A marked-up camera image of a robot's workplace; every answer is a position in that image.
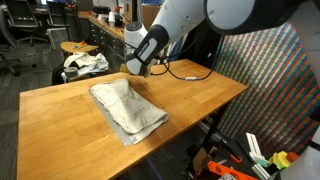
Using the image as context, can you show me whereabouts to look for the grey tape roll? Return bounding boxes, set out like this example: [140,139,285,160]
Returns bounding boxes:
[63,66,80,80]

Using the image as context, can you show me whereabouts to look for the wooden workbench cabinet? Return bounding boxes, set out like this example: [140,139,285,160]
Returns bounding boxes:
[77,10,133,74]

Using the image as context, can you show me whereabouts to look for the red plastic object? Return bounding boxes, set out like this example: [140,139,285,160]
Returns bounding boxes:
[285,151,301,164]

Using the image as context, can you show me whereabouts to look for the white cloth towel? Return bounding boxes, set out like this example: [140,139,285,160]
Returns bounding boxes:
[88,77,170,147]

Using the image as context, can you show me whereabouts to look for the white metal bracket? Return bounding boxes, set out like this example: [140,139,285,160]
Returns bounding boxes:
[245,131,272,180]

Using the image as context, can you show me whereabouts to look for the gold green wrist camera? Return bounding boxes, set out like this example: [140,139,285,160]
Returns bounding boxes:
[118,63,131,75]

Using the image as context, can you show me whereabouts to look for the brown cardboard sheet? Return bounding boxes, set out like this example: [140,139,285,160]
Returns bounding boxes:
[140,3,163,32]

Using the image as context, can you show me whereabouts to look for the black office chair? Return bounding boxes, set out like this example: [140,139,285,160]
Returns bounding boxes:
[7,0,50,47]
[0,4,36,77]

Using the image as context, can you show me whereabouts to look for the white paper cup stack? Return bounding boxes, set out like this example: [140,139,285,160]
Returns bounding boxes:
[107,11,117,28]

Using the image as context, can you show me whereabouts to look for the orange level tool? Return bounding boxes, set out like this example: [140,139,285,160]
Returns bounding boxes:
[205,159,258,180]

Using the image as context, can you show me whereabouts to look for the silver aluminium rail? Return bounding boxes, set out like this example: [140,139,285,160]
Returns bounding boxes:
[196,120,234,145]

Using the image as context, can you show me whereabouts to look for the black table leg frame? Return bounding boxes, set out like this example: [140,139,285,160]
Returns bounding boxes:
[199,104,231,159]

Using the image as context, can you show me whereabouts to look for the yellow red small object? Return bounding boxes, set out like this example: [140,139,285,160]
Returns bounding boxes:
[72,40,89,50]

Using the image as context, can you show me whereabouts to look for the grey rounded object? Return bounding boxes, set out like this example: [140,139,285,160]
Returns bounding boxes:
[279,126,320,180]

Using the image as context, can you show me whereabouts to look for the brown cardboard box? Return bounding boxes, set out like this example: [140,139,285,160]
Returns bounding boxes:
[191,145,218,175]

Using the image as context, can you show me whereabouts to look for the yellow green plastic toy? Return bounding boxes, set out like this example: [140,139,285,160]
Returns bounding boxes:
[267,150,292,170]

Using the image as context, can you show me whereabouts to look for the round wooden stool table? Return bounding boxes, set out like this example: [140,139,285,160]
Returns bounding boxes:
[60,40,100,56]

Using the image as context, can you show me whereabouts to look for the white crumpled cloth pile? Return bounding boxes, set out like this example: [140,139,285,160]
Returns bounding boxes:
[62,51,110,77]

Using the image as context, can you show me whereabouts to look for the black camera cable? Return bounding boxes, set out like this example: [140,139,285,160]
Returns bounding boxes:
[149,33,225,82]

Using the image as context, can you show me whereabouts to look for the orange handled black clamp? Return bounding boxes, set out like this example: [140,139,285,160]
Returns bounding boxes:
[218,138,244,165]

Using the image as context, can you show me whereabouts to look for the black stand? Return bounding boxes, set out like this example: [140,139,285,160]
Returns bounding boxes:
[308,104,320,124]

